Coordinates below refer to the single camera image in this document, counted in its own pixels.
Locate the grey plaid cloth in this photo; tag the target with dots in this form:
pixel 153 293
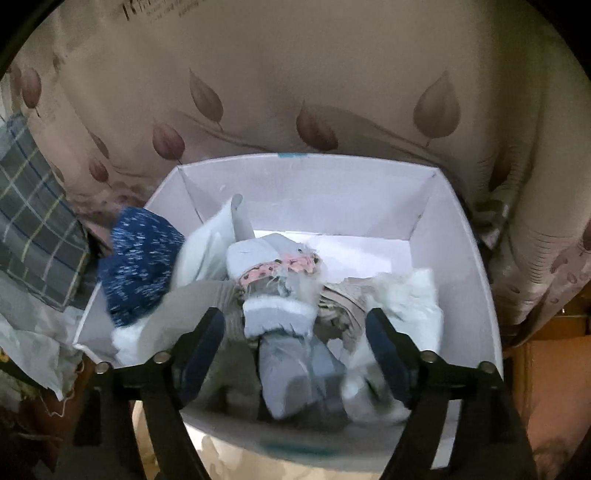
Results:
pixel 37 221

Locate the white underwear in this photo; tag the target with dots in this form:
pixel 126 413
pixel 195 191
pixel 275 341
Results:
pixel 207 249

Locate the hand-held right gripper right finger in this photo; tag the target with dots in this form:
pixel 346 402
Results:
pixel 388 360

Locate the dark blue speckled underwear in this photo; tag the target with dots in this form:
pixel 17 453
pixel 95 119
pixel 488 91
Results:
pixel 138 263

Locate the beige striped cloth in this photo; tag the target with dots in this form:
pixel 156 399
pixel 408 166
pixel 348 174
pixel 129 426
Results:
pixel 341 302

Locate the white cardboard box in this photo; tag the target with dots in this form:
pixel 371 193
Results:
pixel 300 203

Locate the grey underwear with pink trim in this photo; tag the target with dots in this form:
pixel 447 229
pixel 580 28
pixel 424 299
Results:
pixel 254 258

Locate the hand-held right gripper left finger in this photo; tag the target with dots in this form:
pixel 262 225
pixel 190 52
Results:
pixel 198 364

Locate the beige leaf printed sheet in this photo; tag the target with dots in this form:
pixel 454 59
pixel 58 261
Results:
pixel 323 69

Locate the light blue sock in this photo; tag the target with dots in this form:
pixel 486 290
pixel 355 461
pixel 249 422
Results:
pixel 286 378

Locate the white crumpled plastic bag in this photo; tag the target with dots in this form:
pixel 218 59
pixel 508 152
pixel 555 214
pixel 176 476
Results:
pixel 32 332

